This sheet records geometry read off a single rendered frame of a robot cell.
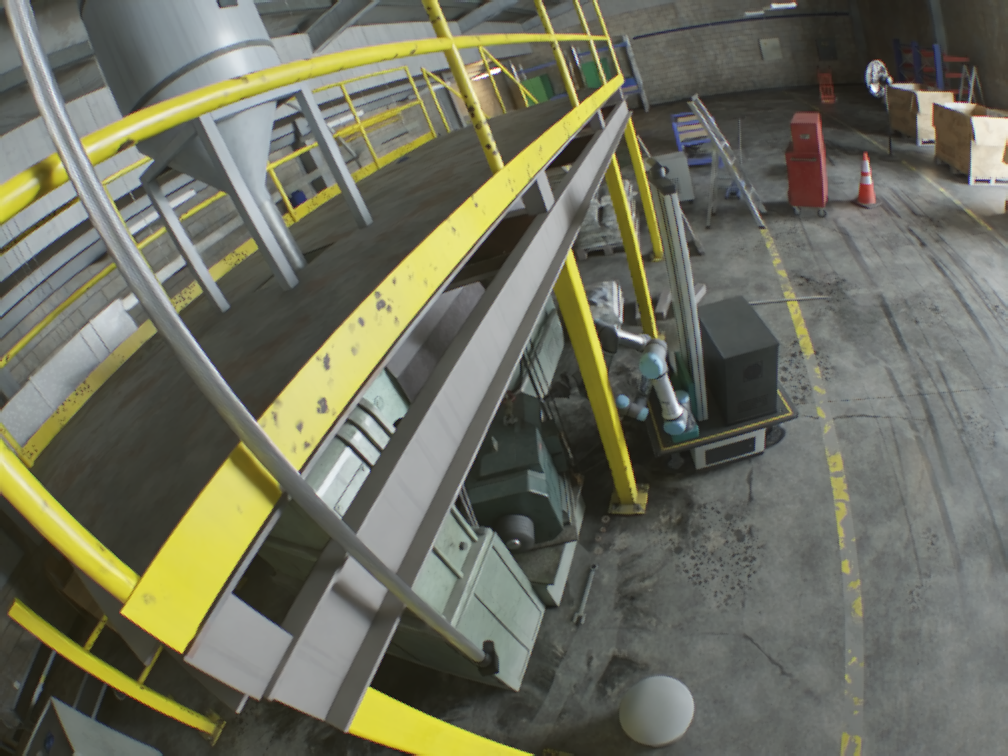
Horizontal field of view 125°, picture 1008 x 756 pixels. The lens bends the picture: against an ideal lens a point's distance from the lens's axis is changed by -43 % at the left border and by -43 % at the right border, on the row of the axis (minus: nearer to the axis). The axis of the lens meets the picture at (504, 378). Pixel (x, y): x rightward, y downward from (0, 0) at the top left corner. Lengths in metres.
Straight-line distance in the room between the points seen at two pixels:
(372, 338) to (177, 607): 0.54
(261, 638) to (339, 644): 0.21
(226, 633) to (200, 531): 0.16
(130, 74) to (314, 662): 1.91
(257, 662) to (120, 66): 1.92
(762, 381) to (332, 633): 2.43
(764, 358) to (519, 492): 1.49
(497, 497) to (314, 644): 1.46
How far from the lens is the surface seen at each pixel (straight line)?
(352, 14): 7.85
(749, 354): 2.58
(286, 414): 0.69
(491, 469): 2.23
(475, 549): 2.01
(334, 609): 0.86
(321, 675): 0.89
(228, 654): 0.71
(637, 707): 2.07
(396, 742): 1.04
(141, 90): 1.96
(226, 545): 0.65
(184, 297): 3.41
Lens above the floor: 2.40
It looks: 34 degrees down
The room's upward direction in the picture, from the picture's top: 24 degrees counter-clockwise
